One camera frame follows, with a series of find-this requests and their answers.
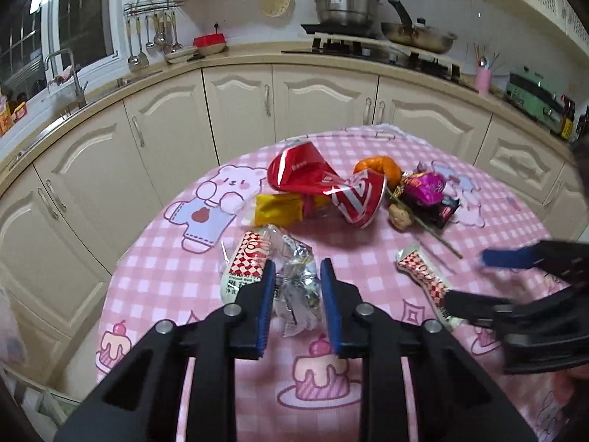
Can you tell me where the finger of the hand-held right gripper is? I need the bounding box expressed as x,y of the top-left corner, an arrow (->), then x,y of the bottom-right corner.
444,288 -> 516,330
481,240 -> 589,286

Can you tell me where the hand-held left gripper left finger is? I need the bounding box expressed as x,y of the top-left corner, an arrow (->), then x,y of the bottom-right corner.
55,259 -> 277,442

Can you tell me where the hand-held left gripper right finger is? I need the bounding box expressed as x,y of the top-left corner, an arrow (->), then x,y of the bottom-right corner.
320,258 -> 539,442

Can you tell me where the silver foil wrapper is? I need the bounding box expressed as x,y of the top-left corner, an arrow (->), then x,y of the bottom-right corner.
271,235 -> 324,338

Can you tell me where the red checkered snack wrapper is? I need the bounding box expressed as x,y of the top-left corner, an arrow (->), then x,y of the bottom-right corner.
222,229 -> 278,305
396,246 -> 462,331

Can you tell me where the brown cookie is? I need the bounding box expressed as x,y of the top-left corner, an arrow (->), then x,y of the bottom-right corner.
387,204 -> 412,231

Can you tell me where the thin brown twig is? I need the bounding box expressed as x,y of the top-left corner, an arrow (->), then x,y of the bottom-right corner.
389,188 -> 464,259

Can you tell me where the dark snack wrapper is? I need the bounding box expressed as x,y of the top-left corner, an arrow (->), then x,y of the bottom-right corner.
426,194 -> 461,229

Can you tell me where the pink checked printed tablecloth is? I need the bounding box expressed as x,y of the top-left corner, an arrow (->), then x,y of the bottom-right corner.
96,125 -> 589,442

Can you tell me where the yellow snack wrapper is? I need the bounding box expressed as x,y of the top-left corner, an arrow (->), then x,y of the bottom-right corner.
255,192 -> 329,228

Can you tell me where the magenta candy wrapper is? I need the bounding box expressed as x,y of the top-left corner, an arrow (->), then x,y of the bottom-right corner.
403,171 -> 448,206

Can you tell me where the red white striped snack bag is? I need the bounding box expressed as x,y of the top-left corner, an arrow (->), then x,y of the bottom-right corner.
322,169 -> 388,229

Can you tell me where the crumpled red snack bag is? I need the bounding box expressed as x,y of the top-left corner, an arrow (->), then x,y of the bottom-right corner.
267,140 -> 353,195

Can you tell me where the green countertop appliance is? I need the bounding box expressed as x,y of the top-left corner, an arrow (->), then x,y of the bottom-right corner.
503,72 -> 565,126

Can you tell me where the pink utensil holder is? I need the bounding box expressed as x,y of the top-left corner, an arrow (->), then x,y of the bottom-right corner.
473,43 -> 505,97

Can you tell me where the row of cream cabinet doors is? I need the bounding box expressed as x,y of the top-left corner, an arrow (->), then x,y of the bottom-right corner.
0,62 -> 589,378

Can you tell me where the black gas stove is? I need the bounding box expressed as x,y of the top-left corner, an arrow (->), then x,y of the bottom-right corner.
281,23 -> 480,91

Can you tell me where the beige kitchen countertop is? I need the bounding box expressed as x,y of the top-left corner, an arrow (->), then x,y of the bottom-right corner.
0,39 -> 577,181

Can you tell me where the white plate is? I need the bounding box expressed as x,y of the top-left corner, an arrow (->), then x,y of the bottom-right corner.
164,45 -> 198,64

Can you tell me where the red lidded bowl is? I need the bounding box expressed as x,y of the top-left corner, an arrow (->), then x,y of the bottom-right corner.
193,33 -> 229,55

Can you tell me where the metal kitchen faucet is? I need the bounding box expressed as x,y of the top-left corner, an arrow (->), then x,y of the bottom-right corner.
43,48 -> 89,110

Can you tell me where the set of hanging metal utensils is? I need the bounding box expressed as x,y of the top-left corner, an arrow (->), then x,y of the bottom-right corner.
125,11 -> 184,69

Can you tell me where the round yellow strainer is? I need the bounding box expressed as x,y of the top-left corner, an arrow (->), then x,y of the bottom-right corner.
261,0 -> 294,18

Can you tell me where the pink rag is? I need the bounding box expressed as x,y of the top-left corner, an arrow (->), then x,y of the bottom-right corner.
48,66 -> 77,87

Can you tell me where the tall orange box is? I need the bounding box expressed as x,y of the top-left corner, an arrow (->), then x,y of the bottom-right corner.
0,96 -> 13,137

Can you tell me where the dark kitchen window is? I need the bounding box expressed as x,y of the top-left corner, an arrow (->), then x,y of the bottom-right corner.
0,0 -> 117,98

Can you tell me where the black-handled frying pan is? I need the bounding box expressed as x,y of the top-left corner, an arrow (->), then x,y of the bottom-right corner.
380,0 -> 459,55

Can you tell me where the black wire utensil rack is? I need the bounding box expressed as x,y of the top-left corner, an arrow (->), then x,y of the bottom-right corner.
123,0 -> 185,18

